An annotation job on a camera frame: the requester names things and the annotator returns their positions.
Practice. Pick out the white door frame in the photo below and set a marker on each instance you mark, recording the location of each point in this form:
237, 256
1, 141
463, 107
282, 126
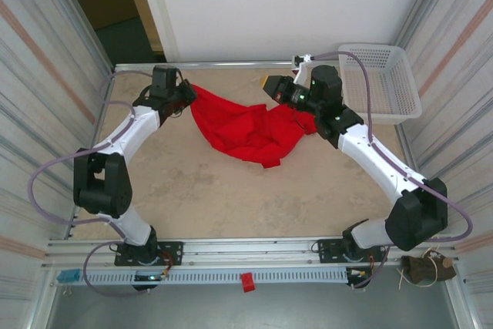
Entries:
158, 9

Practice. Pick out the small blue plastic block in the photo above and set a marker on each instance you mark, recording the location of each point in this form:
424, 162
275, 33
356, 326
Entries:
69, 276

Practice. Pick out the red t-shirt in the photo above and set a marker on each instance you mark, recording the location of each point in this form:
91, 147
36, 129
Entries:
246, 132

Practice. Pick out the small circuit board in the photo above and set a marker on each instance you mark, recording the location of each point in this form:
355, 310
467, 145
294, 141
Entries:
150, 277
356, 273

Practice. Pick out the brown cloth pouch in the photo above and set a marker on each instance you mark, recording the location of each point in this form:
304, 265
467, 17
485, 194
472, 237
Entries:
420, 269

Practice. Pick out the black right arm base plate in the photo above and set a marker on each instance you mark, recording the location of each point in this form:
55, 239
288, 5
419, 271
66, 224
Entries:
327, 250

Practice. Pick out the aluminium table frame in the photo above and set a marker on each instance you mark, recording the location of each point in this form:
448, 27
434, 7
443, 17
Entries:
250, 246

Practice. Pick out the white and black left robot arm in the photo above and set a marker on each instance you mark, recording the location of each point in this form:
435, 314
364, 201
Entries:
115, 140

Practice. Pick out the white perforated plastic basket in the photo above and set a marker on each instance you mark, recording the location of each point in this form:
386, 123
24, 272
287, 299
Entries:
385, 86

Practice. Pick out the small red plastic block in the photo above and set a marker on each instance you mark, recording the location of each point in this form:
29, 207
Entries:
247, 280

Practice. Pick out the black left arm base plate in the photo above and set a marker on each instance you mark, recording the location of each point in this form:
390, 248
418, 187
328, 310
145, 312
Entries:
171, 252

